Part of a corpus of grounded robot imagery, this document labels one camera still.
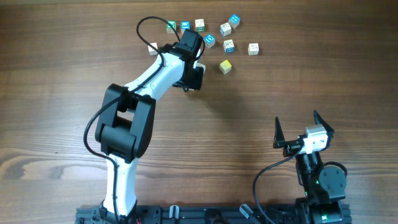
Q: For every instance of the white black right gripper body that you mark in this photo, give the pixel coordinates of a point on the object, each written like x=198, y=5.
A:
x=291, y=147

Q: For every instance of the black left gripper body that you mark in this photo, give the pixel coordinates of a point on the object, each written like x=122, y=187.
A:
x=193, y=81

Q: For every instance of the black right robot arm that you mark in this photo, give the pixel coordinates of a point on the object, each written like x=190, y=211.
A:
x=324, y=183

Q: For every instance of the wooden block green Z front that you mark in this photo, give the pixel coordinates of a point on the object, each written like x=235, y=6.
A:
x=200, y=25

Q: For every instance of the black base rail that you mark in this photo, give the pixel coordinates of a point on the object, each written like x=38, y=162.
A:
x=281, y=213

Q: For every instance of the wooden block blue far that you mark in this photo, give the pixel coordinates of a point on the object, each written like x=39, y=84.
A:
x=234, y=21

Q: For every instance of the wooden block number 2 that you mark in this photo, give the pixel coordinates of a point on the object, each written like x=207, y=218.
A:
x=225, y=29

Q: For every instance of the wooden block blue D top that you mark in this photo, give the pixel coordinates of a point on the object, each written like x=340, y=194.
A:
x=209, y=40

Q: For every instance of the wooden block green top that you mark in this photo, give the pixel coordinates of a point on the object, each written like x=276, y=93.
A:
x=171, y=26

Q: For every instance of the wooden block blue X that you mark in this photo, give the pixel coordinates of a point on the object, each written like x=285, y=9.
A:
x=228, y=46

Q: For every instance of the wooden block letter L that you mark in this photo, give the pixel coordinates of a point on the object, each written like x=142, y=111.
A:
x=253, y=49

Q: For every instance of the wooden block green Z side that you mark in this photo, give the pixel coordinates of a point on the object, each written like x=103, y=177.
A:
x=202, y=66

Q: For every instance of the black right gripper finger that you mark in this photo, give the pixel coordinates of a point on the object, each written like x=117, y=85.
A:
x=279, y=139
x=319, y=120

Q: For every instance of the wooden block red side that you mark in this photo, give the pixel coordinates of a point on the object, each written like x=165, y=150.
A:
x=152, y=48

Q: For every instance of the wooden block yellow top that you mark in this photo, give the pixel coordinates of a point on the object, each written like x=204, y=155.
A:
x=225, y=67

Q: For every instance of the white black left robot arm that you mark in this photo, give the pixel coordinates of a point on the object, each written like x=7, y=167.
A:
x=124, y=128

